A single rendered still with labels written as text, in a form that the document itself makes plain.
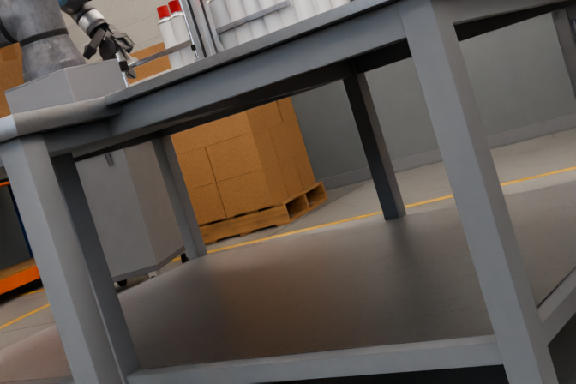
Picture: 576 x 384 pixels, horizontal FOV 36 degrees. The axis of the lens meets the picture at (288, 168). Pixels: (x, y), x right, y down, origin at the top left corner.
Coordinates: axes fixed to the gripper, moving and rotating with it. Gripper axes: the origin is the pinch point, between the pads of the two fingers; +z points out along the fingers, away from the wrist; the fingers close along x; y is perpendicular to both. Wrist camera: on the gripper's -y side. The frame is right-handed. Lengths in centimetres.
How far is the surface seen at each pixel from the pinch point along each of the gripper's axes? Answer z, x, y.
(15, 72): -14.8, 8.1, -28.8
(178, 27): 6.5, -25.5, -2.1
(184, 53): 12.5, -21.3, -2.3
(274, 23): 30, -48, -2
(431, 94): 87, -93, -61
